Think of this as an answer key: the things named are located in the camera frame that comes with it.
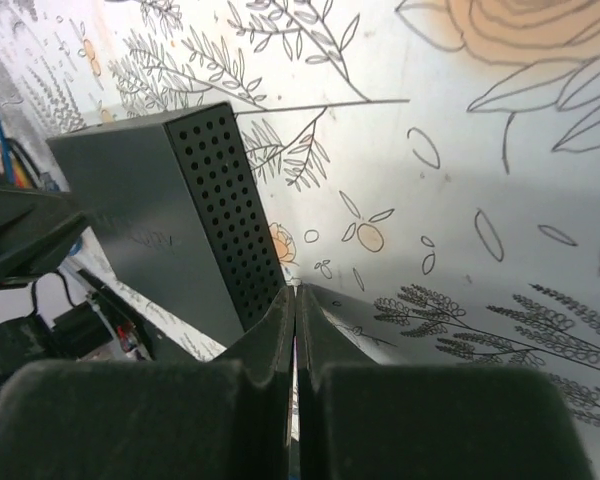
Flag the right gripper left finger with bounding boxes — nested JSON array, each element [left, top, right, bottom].
[[0, 287, 295, 479]]

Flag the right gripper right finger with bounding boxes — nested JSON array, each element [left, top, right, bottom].
[[295, 286, 593, 479]]

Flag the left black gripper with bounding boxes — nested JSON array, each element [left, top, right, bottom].
[[0, 185, 180, 390]]

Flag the black network switch box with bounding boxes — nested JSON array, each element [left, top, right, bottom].
[[47, 102, 284, 346]]

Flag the floral table mat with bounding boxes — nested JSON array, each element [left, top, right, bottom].
[[0, 1, 600, 429]]

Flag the blue network cable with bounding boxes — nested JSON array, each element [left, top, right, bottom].
[[0, 67, 26, 189]]

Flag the black power cable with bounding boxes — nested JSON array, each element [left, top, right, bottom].
[[4, 137, 46, 189]]

